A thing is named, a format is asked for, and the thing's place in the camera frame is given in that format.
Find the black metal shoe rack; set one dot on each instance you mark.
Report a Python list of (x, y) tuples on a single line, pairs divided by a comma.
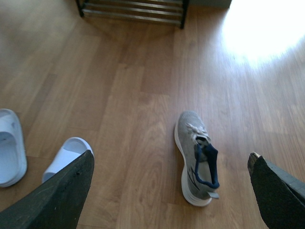
[(160, 11)]

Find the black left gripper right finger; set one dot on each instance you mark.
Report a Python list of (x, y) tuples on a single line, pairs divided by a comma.
[(279, 195)]

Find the grey knit sneaker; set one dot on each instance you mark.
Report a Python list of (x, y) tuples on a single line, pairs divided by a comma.
[(199, 178)]

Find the light blue slipper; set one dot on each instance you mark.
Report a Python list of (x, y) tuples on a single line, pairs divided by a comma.
[(71, 149), (13, 161)]

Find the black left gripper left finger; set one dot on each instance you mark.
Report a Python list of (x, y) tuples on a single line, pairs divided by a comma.
[(55, 204)]

